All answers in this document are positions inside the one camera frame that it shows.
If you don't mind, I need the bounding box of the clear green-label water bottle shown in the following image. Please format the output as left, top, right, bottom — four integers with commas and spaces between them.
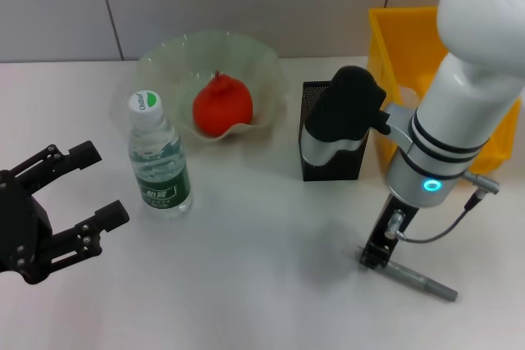
127, 90, 194, 220

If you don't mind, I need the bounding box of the grey marker pen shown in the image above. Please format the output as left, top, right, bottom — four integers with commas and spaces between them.
355, 245, 459, 302

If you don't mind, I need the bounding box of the black mesh pen holder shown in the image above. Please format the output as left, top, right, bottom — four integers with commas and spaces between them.
300, 80, 373, 182

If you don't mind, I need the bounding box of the translucent green fruit bowl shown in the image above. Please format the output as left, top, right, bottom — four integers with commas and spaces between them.
137, 30, 288, 144

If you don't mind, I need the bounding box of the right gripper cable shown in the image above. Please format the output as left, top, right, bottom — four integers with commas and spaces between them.
387, 172, 502, 243

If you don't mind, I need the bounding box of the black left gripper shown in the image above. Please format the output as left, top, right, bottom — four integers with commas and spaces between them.
0, 140, 130, 286

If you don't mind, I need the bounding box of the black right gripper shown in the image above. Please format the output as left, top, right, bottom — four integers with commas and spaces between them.
359, 193, 420, 271

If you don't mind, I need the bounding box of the yellow plastic bin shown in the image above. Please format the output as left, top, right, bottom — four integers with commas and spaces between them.
367, 6, 522, 175

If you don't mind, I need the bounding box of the orange fruit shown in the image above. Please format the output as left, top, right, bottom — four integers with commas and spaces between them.
192, 70, 253, 138

